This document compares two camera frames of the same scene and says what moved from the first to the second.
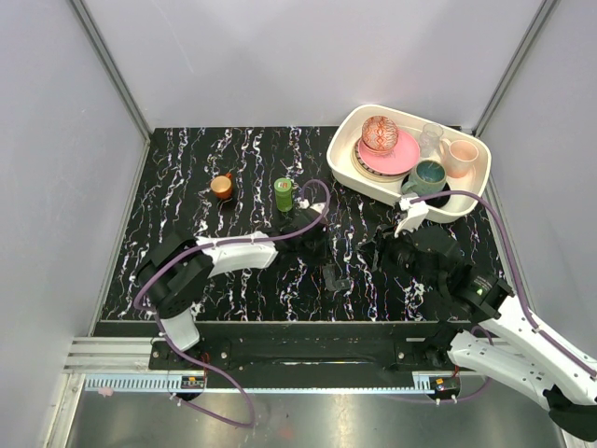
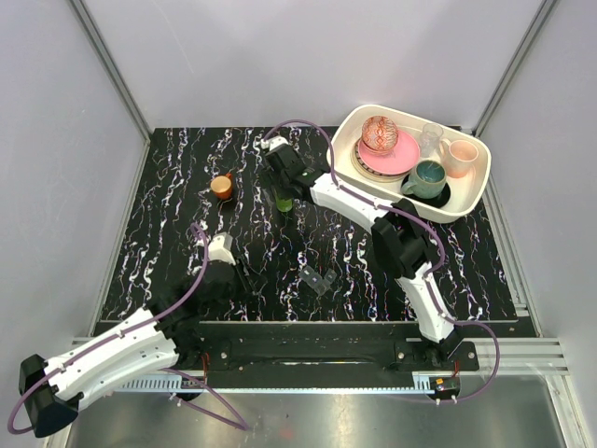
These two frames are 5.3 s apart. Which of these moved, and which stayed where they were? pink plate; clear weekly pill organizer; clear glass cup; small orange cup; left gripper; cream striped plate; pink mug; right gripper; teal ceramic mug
Moved: clear weekly pill organizer; right gripper; left gripper
Stayed: small orange cup; pink mug; pink plate; cream striped plate; clear glass cup; teal ceramic mug
